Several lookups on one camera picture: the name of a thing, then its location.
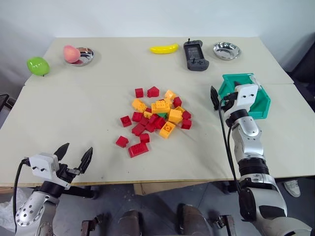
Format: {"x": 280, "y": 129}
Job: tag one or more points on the rusty metal bracket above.
{"x": 225, "y": 224}
{"x": 92, "y": 225}

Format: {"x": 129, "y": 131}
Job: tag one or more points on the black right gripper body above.
{"x": 229, "y": 100}

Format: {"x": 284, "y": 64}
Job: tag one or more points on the green plastic toy brick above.
{"x": 162, "y": 115}

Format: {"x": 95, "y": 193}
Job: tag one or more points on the green toy mango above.
{"x": 38, "y": 66}

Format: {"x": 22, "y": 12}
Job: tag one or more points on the red rectangular plastic brick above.
{"x": 138, "y": 149}

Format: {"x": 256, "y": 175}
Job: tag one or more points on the black handheld game console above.
{"x": 195, "y": 55}

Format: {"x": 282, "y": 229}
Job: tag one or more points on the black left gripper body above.
{"x": 65, "y": 173}

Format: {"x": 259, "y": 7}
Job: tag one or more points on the pink toy peach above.
{"x": 71, "y": 54}

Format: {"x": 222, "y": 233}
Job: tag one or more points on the yellow toy banana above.
{"x": 163, "y": 48}

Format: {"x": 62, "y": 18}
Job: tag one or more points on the steel dish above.
{"x": 86, "y": 55}
{"x": 227, "y": 50}

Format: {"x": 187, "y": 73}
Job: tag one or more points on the white shoe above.
{"x": 292, "y": 188}

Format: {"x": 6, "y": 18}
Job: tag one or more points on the red house-shaped building block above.
{"x": 153, "y": 91}

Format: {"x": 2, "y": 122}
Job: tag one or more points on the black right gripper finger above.
{"x": 238, "y": 84}
{"x": 214, "y": 98}

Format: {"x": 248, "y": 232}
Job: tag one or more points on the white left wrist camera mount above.
{"x": 43, "y": 165}

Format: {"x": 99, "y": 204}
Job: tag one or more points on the teal plastic storage bin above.
{"x": 263, "y": 103}

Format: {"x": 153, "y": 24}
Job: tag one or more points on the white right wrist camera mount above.
{"x": 247, "y": 96}

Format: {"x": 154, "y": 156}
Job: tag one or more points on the black object beside table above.
{"x": 6, "y": 108}

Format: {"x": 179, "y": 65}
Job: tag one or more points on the white plastic sheet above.
{"x": 7, "y": 211}

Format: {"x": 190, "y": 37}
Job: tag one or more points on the dark rounded shape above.
{"x": 130, "y": 222}
{"x": 192, "y": 220}

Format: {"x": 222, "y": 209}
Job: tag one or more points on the black table frame bar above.
{"x": 82, "y": 192}

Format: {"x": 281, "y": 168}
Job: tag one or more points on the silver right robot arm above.
{"x": 251, "y": 147}

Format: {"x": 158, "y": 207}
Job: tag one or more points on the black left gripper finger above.
{"x": 62, "y": 150}
{"x": 86, "y": 159}

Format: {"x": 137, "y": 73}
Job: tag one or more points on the dark red plastic brick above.
{"x": 148, "y": 109}

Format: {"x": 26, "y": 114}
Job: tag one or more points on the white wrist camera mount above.
{"x": 43, "y": 165}
{"x": 247, "y": 96}

